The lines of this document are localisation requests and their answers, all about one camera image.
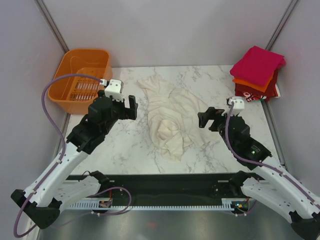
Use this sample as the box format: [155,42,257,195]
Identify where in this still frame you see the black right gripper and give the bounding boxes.
[197,106,239,151]

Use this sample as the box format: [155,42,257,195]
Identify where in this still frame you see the cream white t shirt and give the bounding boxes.
[137,75,219,162]

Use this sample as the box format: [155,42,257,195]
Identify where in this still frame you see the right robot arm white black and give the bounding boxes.
[197,107,320,240]

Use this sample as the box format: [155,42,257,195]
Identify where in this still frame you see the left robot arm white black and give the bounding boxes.
[11,95,138,229]

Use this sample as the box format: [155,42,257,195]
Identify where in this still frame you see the orange folded t shirt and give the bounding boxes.
[232,74,274,92]

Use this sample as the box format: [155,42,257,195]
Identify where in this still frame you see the orange plastic basket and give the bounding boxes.
[47,48,113,115]

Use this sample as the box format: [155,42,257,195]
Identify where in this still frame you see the dark red folded t shirt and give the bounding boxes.
[235,69,280,98]

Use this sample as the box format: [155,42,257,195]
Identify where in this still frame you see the magenta folded t shirt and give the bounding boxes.
[230,46,286,87]

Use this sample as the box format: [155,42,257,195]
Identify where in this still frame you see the red printed folded t shirt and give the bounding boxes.
[242,84,281,102]

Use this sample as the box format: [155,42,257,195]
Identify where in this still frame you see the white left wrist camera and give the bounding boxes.
[104,79,124,99]

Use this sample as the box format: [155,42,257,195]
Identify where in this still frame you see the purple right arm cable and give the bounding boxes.
[224,99,320,217]

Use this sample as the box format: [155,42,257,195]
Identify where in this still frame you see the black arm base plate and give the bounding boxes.
[99,173,247,206]

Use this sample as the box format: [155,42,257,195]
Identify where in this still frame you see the white slotted cable duct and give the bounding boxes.
[66,198,235,211]

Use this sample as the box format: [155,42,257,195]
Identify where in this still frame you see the right aluminium frame post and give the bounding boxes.
[265,0,300,51]

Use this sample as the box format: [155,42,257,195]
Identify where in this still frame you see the aluminium frame post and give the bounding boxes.
[34,0,69,53]
[265,0,300,51]

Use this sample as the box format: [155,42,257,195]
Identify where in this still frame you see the left aluminium frame post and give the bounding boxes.
[34,0,69,53]

